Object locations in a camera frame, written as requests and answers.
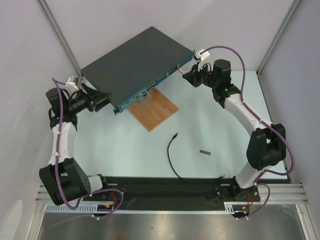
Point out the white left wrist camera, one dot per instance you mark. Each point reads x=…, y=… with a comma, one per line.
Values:
x=74, y=83

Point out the wooden base board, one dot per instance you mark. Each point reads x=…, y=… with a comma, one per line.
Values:
x=153, y=112

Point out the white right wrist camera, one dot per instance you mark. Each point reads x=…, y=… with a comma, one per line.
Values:
x=202, y=58

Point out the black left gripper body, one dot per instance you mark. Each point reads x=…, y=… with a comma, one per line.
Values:
x=80, y=103

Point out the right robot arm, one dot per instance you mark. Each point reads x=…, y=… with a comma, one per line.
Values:
x=265, y=148

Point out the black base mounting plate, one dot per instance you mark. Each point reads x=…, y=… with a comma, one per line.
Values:
x=170, y=194

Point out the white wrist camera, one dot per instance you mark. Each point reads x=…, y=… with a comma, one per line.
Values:
x=202, y=58
x=74, y=83

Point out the aluminium frame post left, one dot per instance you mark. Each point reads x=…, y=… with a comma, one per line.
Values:
x=44, y=7

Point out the metal switch stand bracket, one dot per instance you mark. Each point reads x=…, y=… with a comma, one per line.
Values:
x=144, y=98

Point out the spare silver SFP module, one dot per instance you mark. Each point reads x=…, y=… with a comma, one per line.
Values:
x=205, y=152

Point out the aluminium front rail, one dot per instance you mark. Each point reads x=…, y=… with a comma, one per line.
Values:
x=288, y=193

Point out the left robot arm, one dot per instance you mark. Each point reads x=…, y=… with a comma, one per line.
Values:
x=63, y=178

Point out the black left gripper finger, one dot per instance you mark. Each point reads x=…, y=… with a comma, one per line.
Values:
x=101, y=104
x=98, y=97

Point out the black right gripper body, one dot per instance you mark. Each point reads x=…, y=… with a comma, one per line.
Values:
x=196, y=77

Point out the dark grey network switch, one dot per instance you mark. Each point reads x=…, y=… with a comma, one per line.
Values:
x=132, y=69

